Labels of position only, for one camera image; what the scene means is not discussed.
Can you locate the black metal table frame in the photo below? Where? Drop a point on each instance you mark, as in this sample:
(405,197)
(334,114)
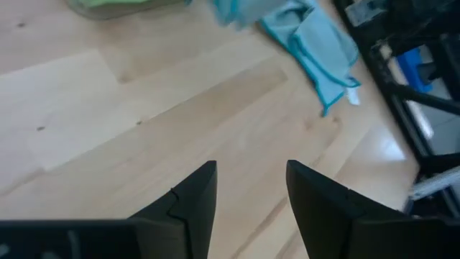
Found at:
(402,93)

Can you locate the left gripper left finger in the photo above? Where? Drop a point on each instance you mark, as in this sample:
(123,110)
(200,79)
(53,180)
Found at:
(187,216)

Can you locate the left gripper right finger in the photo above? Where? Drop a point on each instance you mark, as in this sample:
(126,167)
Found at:
(323,216)

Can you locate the light blue microfiber towel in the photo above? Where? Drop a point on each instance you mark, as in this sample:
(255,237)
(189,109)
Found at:
(244,11)
(320,46)

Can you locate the blue object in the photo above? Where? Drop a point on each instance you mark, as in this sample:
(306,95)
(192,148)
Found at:
(413,68)

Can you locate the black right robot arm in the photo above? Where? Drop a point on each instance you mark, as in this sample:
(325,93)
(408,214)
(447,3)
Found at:
(413,21)

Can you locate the clear plastic bin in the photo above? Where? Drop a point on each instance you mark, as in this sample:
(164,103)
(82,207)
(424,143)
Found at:
(118,12)

